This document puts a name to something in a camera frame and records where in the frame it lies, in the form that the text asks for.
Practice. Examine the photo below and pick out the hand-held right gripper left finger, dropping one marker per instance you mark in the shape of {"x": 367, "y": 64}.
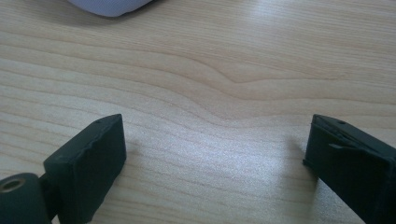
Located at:
{"x": 90, "y": 168}

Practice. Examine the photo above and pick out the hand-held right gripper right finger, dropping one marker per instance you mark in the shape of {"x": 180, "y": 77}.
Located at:
{"x": 351, "y": 174}

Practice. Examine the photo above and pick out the pale lavender rounded object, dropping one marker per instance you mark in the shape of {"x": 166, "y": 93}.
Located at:
{"x": 109, "y": 6}

